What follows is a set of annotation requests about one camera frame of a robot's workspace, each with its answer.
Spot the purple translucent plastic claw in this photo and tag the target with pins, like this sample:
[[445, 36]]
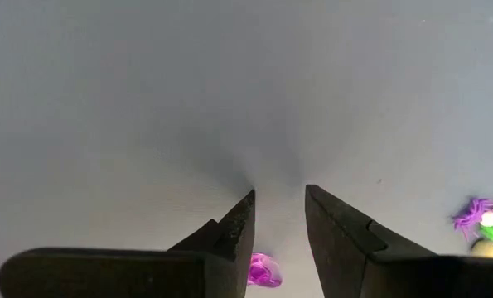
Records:
[[264, 271]]

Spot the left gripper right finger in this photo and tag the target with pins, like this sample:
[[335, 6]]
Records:
[[341, 256]]

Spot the purple plastic spider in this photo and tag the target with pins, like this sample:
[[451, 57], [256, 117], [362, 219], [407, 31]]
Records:
[[472, 213]]

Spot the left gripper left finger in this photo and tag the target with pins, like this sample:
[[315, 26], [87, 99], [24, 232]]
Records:
[[229, 248]]

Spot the beige plastic skull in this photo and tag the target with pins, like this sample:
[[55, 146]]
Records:
[[488, 249]]

